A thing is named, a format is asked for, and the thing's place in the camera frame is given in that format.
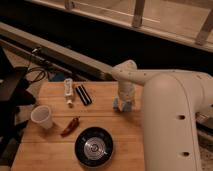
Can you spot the blue-grey gripper finger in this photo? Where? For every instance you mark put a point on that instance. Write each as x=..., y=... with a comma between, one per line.
x=127, y=107
x=116, y=104

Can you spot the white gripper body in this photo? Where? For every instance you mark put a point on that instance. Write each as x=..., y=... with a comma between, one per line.
x=126, y=91

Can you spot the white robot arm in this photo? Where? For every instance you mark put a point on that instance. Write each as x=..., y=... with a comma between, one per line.
x=169, y=103

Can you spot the black rectangular bar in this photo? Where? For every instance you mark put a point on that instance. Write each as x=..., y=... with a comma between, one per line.
x=84, y=96

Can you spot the red chili pepper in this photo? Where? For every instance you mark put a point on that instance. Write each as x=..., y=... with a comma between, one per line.
x=71, y=127

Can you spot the black bowl with metal lid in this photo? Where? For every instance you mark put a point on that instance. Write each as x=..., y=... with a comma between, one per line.
x=94, y=147

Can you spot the white tube bottle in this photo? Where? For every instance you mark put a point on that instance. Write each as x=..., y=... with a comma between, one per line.
x=68, y=91

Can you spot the blue object behind table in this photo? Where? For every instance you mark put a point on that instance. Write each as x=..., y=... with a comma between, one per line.
x=58, y=78

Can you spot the white plastic cup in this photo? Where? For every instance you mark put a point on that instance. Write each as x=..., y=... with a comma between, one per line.
x=42, y=116

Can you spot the black stand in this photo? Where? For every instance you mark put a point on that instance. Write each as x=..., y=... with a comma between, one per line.
x=13, y=93

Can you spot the metal rail beam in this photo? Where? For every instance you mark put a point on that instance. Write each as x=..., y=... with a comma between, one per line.
x=24, y=43

